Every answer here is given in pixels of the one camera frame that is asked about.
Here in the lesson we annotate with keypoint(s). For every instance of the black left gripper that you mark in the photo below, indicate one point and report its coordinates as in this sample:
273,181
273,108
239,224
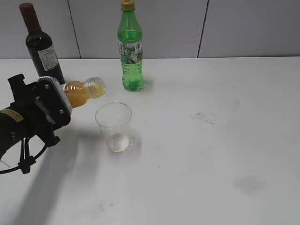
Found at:
39,108

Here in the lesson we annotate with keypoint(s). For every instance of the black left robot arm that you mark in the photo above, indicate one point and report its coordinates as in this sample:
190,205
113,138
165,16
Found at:
6,116

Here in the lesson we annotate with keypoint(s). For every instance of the orange juice bottle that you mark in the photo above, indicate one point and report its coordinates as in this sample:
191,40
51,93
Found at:
78,93

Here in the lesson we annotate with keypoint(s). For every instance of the dark red wine bottle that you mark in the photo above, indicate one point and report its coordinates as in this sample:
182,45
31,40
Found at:
40,45

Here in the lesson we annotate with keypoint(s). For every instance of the green soda bottle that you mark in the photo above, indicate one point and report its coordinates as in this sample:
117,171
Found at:
130,37

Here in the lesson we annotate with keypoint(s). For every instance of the transparent plastic cup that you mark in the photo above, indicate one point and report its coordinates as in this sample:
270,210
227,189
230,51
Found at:
114,120

